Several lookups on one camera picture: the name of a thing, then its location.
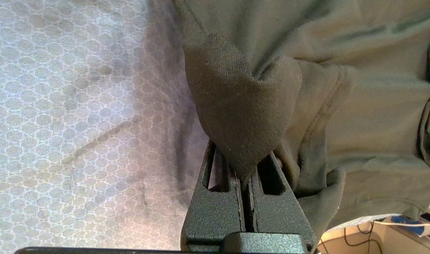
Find thin black wires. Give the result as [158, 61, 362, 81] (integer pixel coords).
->
[343, 222, 384, 254]

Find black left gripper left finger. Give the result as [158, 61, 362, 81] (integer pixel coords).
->
[181, 139, 245, 252]

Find blue power adapter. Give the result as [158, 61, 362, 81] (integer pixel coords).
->
[391, 214, 427, 236]

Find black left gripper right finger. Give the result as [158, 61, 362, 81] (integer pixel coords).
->
[250, 152, 316, 254]

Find white cable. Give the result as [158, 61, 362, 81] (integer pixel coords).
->
[374, 218, 430, 230]

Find black moon print t-shirt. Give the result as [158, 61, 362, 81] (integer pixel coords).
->
[172, 0, 430, 244]

